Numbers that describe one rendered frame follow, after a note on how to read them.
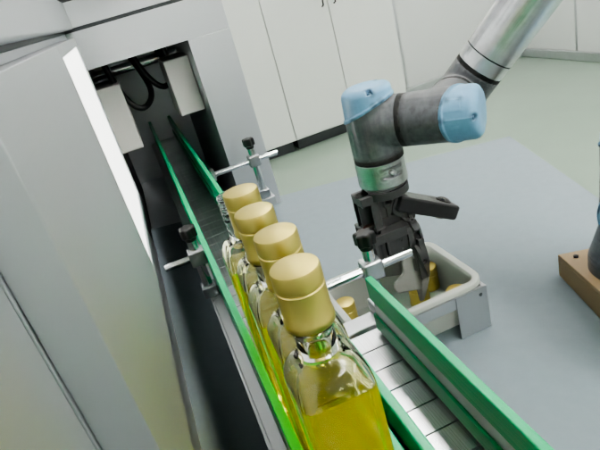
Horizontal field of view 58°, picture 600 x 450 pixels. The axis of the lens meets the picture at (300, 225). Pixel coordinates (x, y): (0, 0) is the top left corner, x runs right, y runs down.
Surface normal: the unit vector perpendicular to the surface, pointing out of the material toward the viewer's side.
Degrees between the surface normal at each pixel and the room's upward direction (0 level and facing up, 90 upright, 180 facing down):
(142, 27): 90
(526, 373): 0
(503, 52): 101
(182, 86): 90
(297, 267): 0
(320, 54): 90
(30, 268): 90
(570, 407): 0
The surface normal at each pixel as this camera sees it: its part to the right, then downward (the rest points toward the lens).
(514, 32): -0.14, 0.60
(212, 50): 0.32, 0.33
